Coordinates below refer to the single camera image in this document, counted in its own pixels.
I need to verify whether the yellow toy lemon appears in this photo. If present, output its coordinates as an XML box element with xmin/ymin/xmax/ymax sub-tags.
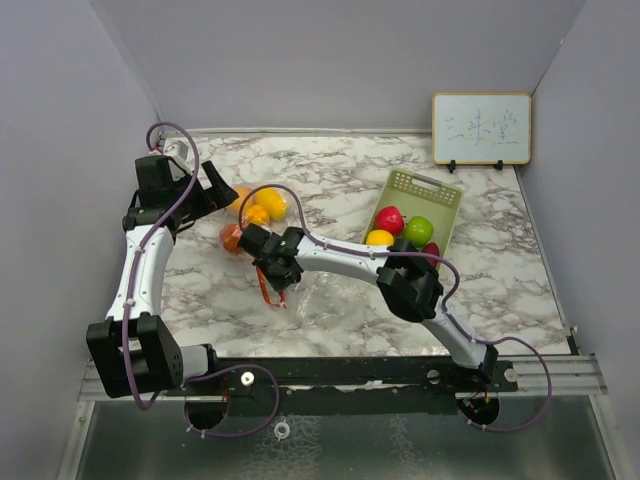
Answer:
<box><xmin>365</xmin><ymin>229</ymin><xmax>395</xmax><ymax>246</ymax></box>

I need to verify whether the yellow toy bell pepper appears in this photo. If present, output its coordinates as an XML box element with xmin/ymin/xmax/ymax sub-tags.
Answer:
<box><xmin>242</xmin><ymin>204</ymin><xmax>271</xmax><ymax>228</ymax></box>

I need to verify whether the yellow toy mango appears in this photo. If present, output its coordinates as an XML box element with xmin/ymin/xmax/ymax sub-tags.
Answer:
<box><xmin>254</xmin><ymin>187</ymin><xmax>288</xmax><ymax>222</ymax></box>

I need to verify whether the red toy apple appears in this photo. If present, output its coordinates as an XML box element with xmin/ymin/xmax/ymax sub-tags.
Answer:
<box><xmin>374</xmin><ymin>206</ymin><xmax>405</xmax><ymax>236</ymax></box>

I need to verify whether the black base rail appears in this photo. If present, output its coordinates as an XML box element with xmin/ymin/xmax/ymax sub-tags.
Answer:
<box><xmin>167</xmin><ymin>356</ymin><xmax>517</xmax><ymax>417</ymax></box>

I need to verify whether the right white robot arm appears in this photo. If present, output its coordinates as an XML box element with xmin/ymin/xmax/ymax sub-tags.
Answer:
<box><xmin>238</xmin><ymin>224</ymin><xmax>498</xmax><ymax>391</ymax></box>

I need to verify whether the clear zip top bag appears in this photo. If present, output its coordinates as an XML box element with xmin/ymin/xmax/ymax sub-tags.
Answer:
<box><xmin>219</xmin><ymin>185</ymin><xmax>289</xmax><ymax>254</ymax></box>

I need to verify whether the dark red toy fruit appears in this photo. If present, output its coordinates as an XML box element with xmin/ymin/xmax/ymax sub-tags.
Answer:
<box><xmin>422</xmin><ymin>242</ymin><xmax>440</xmax><ymax>264</ymax></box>

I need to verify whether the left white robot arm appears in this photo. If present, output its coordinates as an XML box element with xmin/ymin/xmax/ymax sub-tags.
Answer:
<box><xmin>86</xmin><ymin>155</ymin><xmax>238</xmax><ymax>398</ymax></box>

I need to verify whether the pale green plastic basket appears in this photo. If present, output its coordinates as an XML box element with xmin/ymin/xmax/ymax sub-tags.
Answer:
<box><xmin>362</xmin><ymin>169</ymin><xmax>463</xmax><ymax>255</ymax></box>

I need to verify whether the small whiteboard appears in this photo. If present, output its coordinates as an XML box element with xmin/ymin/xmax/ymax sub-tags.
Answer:
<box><xmin>432</xmin><ymin>92</ymin><xmax>532</xmax><ymax>166</ymax></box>

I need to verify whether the orange toy pumpkin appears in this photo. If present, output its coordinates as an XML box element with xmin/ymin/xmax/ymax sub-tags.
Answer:
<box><xmin>219</xmin><ymin>224</ymin><xmax>243</xmax><ymax>255</ymax></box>

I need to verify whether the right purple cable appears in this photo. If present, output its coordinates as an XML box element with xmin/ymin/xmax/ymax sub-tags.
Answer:
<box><xmin>238</xmin><ymin>183</ymin><xmax>554</xmax><ymax>434</ymax></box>

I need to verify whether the light green toy apple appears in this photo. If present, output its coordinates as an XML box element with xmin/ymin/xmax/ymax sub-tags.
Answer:
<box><xmin>403</xmin><ymin>216</ymin><xmax>434</xmax><ymax>249</ymax></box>

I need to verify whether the orange toy citrus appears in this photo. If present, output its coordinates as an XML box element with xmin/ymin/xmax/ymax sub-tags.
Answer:
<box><xmin>225</xmin><ymin>185</ymin><xmax>254</xmax><ymax>215</ymax></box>

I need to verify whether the clear bag orange slider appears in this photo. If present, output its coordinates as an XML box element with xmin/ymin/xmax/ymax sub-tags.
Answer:
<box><xmin>256</xmin><ymin>268</ymin><xmax>372</xmax><ymax>327</ymax></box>

